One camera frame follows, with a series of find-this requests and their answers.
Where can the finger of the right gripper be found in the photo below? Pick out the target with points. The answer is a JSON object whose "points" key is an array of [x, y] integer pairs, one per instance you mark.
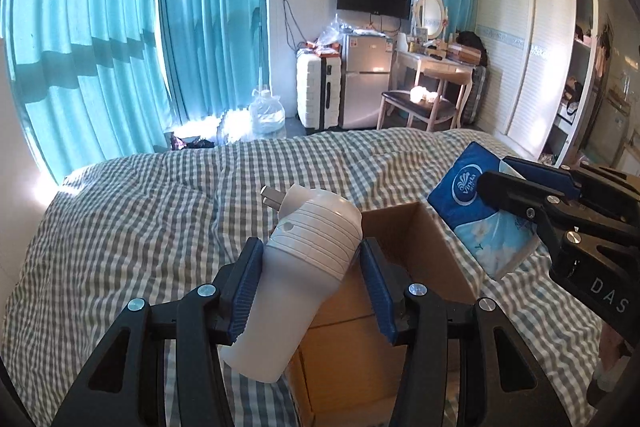
{"points": [[542, 176], [522, 198]]}

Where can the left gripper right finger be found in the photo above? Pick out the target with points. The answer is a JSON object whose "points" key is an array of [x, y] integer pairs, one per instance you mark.
{"points": [[500, 381]]}

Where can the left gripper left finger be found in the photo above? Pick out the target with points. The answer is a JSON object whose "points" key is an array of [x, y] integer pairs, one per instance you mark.
{"points": [[123, 381]]}

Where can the blue tissue pack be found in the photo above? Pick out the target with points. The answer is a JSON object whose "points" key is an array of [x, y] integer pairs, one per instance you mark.
{"points": [[496, 239]]}

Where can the white plug-in device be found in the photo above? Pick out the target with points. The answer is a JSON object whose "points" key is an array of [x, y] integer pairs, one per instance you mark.
{"points": [[304, 262]]}

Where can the wooden chair black seat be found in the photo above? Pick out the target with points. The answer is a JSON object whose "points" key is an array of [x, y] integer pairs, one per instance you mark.
{"points": [[428, 106]]}

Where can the brown cardboard box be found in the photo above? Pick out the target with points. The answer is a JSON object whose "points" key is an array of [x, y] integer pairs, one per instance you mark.
{"points": [[378, 351]]}

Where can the checkered bed quilt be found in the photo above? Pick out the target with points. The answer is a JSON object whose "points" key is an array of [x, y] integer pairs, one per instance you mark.
{"points": [[157, 225]]}

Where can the white sliding wardrobe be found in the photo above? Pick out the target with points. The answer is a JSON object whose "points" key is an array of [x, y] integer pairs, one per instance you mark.
{"points": [[541, 56]]}

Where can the black bag on table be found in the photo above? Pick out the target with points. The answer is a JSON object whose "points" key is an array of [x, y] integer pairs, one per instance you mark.
{"points": [[472, 49]]}

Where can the white dressing table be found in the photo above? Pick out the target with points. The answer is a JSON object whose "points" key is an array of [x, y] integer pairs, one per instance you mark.
{"points": [[408, 69]]}

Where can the oval vanity mirror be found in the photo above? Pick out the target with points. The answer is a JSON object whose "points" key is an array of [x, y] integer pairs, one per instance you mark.
{"points": [[429, 19]]}

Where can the silver mini fridge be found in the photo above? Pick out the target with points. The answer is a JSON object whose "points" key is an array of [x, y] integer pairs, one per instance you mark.
{"points": [[366, 62]]}

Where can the white suitcase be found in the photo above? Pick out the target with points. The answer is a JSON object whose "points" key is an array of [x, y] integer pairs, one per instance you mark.
{"points": [[318, 90]]}

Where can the large teal curtain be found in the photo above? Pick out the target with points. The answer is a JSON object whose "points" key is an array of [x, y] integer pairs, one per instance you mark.
{"points": [[99, 79]]}

